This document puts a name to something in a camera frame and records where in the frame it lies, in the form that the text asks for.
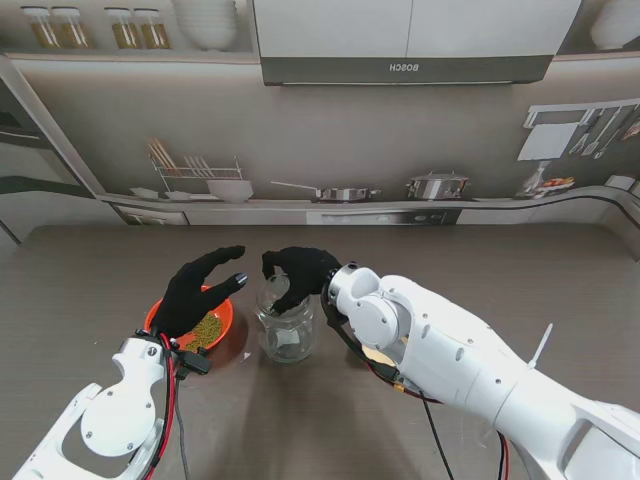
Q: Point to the clear glass jar lid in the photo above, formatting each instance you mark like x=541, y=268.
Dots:
x=275, y=292

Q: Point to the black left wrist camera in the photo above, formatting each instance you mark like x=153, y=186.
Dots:
x=192, y=361

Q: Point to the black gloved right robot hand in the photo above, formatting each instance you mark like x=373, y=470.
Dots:
x=310, y=272

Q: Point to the green mung beans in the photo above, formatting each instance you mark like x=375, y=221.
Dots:
x=207, y=332

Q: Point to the printed kitchen backdrop banner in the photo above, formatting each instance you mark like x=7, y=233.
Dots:
x=350, y=140

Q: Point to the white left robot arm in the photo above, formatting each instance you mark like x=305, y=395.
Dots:
x=115, y=415

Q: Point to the white zip tie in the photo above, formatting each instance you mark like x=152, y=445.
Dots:
x=542, y=345

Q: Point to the orange plastic bowl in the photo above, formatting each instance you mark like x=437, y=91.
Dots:
x=225, y=320

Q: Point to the clear glass jar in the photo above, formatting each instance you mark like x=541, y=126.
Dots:
x=287, y=340

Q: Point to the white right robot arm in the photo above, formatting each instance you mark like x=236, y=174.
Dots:
x=475, y=370

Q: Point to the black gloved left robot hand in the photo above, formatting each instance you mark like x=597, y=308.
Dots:
x=187, y=300

